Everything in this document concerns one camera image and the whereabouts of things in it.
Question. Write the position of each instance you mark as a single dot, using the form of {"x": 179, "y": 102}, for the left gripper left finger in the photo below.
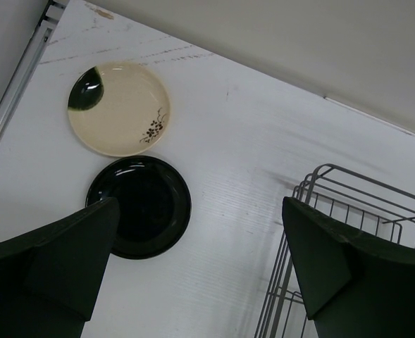
{"x": 50, "y": 277}

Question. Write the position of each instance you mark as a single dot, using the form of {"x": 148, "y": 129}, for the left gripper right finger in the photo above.
{"x": 353, "y": 283}

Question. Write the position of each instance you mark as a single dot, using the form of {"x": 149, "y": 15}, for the grey wire dish rack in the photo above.
{"x": 361, "y": 201}

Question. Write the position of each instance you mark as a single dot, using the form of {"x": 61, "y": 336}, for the cream plate with flowers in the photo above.
{"x": 119, "y": 109}

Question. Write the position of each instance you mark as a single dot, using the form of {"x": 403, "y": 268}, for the black plate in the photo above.
{"x": 154, "y": 201}

